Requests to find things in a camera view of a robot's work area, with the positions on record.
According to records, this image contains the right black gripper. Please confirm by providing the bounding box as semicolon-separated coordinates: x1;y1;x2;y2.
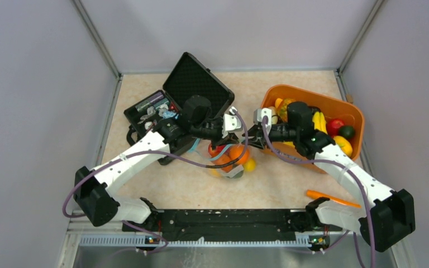
241;123;298;150

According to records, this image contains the red apple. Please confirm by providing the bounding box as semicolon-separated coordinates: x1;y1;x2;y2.
208;143;226;157

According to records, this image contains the orange tangerine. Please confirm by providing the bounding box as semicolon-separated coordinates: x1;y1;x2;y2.
228;144;251;165

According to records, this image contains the yellow orange peach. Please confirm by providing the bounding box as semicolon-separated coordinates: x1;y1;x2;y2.
243;158;256;173

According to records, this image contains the clear zip top bag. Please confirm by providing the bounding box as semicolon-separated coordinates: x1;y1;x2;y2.
188;139;256;179

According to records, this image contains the small orange pumpkin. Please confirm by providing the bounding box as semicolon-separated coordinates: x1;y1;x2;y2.
212;154;233;173

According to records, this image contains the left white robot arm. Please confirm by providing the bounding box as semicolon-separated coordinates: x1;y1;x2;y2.
64;95;244;231

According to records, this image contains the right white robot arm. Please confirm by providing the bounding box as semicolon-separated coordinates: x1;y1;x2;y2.
249;102;416;252

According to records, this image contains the black poker chip case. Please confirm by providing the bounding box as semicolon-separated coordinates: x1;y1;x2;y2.
123;52;235;156

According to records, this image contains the orange pineapple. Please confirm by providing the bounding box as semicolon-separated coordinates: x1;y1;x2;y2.
275;98;296;122

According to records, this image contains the yellow banana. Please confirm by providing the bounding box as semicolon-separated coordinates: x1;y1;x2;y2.
312;112;328;134

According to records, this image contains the orange carrot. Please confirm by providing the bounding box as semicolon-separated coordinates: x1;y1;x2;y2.
306;190;361;208

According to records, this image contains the dark green avocado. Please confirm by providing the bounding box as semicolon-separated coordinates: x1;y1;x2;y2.
337;125;356;140

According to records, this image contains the orange plastic basket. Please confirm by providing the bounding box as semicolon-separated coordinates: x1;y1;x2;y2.
261;84;365;161

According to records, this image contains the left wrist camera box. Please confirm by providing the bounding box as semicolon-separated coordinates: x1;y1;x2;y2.
222;107;242;135

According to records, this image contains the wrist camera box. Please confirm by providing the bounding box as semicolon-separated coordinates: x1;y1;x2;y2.
222;107;242;135
253;107;277;125

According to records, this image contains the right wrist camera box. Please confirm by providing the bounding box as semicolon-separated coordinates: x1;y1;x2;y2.
253;107;277;125

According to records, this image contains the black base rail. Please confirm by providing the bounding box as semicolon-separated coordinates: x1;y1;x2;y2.
122;206;342;251

